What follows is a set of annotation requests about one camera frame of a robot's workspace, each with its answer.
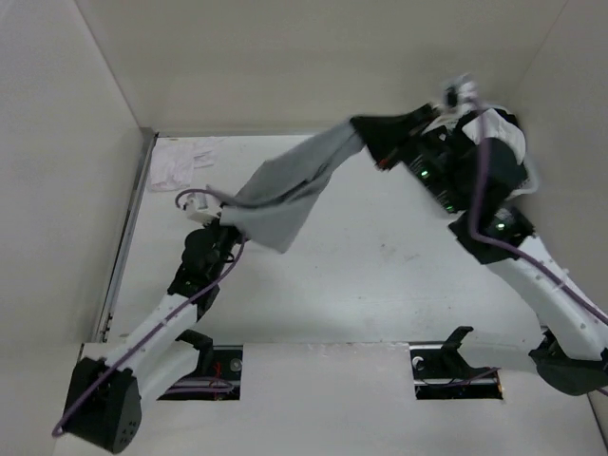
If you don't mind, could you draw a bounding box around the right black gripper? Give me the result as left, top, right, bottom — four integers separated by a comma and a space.
347, 104, 462, 212

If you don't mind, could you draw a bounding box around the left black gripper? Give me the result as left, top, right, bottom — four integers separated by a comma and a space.
201, 202, 266, 280

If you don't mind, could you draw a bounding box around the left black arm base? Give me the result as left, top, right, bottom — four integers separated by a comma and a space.
159, 330, 243, 402

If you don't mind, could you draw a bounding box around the black tank top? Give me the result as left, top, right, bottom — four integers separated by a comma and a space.
479, 138, 524, 192

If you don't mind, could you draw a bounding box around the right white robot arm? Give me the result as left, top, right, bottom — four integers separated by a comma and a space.
351, 104, 607, 398

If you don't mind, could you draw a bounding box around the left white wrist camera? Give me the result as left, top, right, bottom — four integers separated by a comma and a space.
182, 193, 220, 226

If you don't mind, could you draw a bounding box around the white tank top in basket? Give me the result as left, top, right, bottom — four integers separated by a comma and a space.
462, 108, 526, 164

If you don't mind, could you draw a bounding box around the white plastic basket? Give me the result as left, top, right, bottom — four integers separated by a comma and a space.
490, 104, 541, 200

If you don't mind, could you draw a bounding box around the grey tank top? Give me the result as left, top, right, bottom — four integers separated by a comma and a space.
218, 121, 365, 254

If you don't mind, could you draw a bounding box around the folded white tank top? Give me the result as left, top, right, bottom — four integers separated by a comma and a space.
147, 137, 224, 192

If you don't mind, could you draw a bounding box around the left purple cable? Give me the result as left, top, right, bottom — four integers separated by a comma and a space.
50, 187, 248, 438

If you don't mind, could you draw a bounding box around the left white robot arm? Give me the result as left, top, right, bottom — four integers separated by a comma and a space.
51, 221, 245, 454

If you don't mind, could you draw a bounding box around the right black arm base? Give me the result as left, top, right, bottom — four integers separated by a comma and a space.
408, 326, 504, 400

